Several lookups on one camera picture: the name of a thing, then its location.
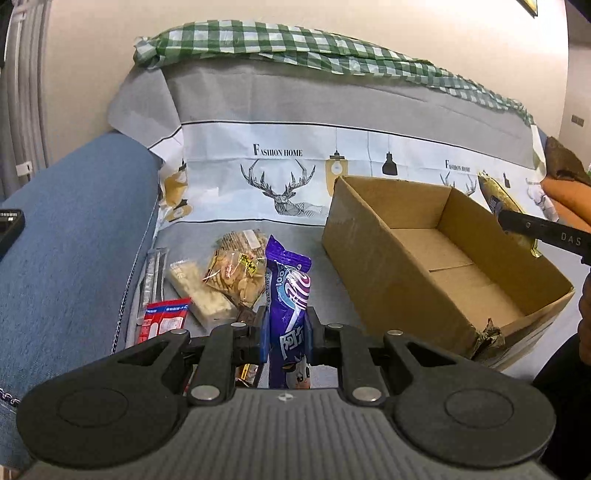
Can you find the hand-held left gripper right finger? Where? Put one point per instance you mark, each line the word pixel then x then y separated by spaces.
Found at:
pixel 311 337

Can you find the blue sofa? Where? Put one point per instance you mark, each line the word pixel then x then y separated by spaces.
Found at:
pixel 69 240

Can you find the silver bar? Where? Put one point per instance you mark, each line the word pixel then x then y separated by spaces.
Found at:
pixel 152 272

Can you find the black device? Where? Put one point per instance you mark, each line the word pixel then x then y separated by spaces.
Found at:
pixel 9 226

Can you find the brown cloth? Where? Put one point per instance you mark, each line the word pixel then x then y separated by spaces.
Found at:
pixel 561 159

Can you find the white rice bar packet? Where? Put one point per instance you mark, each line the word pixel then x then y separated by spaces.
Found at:
pixel 203 297

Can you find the purple snack packet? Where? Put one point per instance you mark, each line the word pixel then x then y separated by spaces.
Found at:
pixel 286 295

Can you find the grey deer print sofa cover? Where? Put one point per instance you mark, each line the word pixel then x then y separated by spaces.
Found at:
pixel 286 97

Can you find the large framed wall picture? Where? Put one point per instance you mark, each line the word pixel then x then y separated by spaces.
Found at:
pixel 528 7

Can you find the red snack packet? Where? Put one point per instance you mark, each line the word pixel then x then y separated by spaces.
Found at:
pixel 148 325
pixel 173 316

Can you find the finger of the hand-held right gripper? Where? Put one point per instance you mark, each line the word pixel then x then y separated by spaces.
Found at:
pixel 526 226

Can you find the clear cracker packet yellow label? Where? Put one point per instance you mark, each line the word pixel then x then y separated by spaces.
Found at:
pixel 231 272

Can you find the orange cushion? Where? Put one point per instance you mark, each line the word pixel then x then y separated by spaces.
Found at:
pixel 568 198

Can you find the wall socket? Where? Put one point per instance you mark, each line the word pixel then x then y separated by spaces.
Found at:
pixel 578 120

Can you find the grey curtain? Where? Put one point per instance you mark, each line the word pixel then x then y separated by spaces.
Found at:
pixel 23 92

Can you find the person's dark clothing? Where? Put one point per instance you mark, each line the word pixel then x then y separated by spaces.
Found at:
pixel 568 378

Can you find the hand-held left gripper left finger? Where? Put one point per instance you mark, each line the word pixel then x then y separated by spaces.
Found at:
pixel 264 334

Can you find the gold snack packet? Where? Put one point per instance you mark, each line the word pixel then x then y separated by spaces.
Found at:
pixel 496 196

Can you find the green checked cloth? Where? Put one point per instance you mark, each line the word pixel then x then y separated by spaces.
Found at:
pixel 277 39

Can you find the brown cardboard box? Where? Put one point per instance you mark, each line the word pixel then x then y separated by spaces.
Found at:
pixel 392 286

